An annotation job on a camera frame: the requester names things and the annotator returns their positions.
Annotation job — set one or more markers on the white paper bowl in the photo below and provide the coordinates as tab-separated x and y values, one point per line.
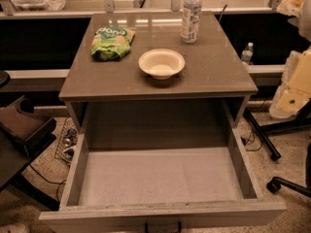
161	64

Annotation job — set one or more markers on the grey top drawer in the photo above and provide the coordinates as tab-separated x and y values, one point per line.
159	162

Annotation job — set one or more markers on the black drawer handle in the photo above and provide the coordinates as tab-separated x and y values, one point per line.
167	228

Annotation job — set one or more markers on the green chip bag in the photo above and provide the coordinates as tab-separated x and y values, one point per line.
111	42

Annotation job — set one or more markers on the black desk with tray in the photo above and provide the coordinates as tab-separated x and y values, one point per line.
24	136

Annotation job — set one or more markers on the black table leg stand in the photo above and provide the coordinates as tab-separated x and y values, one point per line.
301	121

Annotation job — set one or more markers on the wire basket with cans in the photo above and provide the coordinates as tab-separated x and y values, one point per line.
67	142

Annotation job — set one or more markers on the grey drawer cabinet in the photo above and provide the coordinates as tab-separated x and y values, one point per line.
212	68

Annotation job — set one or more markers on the clear water bottle on cabinet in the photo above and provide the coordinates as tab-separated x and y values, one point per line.
190	20

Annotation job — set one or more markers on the small water bottle behind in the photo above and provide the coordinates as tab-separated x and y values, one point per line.
247	54

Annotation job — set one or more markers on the black office chair base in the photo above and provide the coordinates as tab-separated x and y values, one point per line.
276	183

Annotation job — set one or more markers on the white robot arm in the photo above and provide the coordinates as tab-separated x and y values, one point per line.
294	92

